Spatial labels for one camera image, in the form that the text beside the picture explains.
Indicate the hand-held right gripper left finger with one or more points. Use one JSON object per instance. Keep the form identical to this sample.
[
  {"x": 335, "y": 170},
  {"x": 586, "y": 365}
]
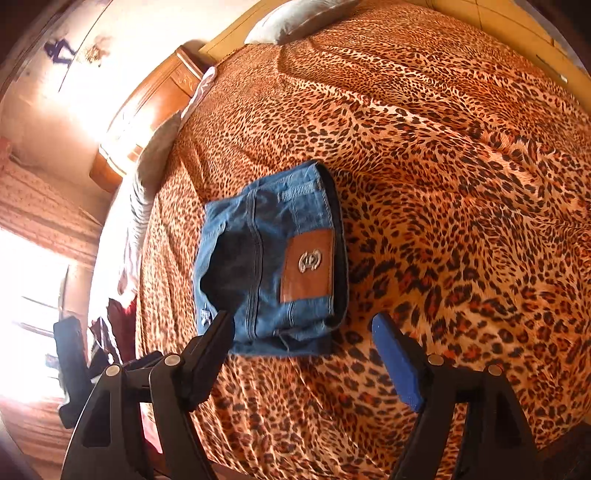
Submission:
[{"x": 212, "y": 350}]

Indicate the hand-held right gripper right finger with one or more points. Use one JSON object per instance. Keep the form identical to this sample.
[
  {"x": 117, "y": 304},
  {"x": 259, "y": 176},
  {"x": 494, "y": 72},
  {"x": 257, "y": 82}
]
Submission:
[{"x": 401, "y": 364}]

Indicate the blue denim pants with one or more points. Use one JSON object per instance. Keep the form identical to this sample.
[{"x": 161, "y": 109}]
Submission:
[{"x": 268, "y": 230}]

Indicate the dark red cloth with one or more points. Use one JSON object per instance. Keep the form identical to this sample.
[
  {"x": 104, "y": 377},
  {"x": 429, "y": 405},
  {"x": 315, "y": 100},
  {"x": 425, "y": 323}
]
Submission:
[{"x": 122, "y": 316}]

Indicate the striped pillow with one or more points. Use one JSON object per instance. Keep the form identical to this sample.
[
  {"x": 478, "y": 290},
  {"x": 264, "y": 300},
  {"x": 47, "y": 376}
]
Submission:
[{"x": 138, "y": 221}]

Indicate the patterned curtain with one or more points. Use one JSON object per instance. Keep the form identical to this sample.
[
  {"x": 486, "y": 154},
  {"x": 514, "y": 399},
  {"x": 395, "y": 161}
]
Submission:
[{"x": 37, "y": 207}]

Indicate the leopard print blanket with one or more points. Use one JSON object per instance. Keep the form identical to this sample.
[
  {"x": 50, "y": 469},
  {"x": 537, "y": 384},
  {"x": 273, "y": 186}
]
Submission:
[{"x": 438, "y": 184}]

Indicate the grey pillow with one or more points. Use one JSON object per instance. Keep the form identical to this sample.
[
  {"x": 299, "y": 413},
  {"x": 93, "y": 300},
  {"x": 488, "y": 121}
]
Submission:
[{"x": 157, "y": 147}]

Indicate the wooden headboard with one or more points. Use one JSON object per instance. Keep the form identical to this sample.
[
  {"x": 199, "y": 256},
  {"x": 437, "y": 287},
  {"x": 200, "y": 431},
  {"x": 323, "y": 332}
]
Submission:
[{"x": 152, "y": 101}]

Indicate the white cloth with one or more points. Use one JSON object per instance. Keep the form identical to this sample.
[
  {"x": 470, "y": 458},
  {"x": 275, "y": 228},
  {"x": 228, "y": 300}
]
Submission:
[{"x": 201, "y": 90}]

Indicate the white pillow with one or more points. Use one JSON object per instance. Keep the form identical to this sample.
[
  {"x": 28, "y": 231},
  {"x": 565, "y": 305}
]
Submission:
[{"x": 295, "y": 21}]

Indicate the brown wall decoration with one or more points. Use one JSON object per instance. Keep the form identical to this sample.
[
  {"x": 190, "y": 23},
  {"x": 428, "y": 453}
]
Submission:
[{"x": 95, "y": 51}]

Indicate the blue figure wall decoration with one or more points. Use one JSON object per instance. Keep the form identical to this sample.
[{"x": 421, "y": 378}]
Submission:
[{"x": 60, "y": 50}]

